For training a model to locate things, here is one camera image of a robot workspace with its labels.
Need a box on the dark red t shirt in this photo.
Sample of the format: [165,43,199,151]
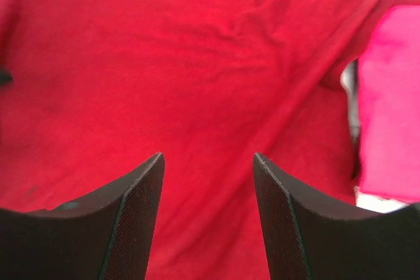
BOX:
[0,0,414,280]

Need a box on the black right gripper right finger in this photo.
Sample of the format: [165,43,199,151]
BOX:
[253,153,419,280]

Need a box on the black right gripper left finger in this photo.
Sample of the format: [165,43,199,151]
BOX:
[1,153,165,280]

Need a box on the folded pink t shirt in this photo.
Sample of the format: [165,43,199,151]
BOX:
[358,5,419,203]

